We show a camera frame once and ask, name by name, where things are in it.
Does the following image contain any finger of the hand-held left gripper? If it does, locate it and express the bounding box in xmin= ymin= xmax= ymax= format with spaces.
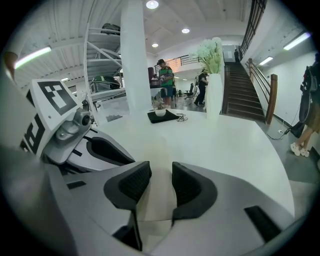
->
xmin=65 ymin=136 xmax=136 ymax=174

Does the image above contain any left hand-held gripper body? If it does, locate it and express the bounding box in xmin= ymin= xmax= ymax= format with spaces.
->
xmin=19 ymin=79 xmax=95 ymax=165

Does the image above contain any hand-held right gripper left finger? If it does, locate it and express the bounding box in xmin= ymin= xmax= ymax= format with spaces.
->
xmin=48 ymin=160 xmax=153 ymax=251

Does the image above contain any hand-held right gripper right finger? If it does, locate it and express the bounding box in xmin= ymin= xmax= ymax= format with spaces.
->
xmin=151 ymin=161 xmax=299 ymax=256

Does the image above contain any person's left forearm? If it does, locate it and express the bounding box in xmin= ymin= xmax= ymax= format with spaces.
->
xmin=2 ymin=50 xmax=19 ymax=81

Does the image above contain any long tube ceiling light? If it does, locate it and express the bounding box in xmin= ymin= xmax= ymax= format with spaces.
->
xmin=14 ymin=45 xmax=52 ymax=70
xmin=258 ymin=55 xmax=274 ymax=67
xmin=283 ymin=32 xmax=311 ymax=51

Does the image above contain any dark green round bag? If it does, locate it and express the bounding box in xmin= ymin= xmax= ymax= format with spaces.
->
xmin=90 ymin=74 xmax=121 ymax=91

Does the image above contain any black square mat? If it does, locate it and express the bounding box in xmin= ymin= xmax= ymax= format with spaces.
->
xmin=146 ymin=109 xmax=181 ymax=124

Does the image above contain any white metal shelf rack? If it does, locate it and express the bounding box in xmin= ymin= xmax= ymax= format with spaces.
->
xmin=83 ymin=21 xmax=126 ymax=106

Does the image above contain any tall white vase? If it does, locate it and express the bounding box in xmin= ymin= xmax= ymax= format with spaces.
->
xmin=205 ymin=72 xmax=224 ymax=121

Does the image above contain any dark wooden staircase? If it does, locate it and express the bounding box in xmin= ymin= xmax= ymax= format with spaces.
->
xmin=220 ymin=58 xmax=279 ymax=125

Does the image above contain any white flower bouquet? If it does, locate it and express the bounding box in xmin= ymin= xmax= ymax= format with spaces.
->
xmin=188 ymin=36 xmax=224 ymax=75

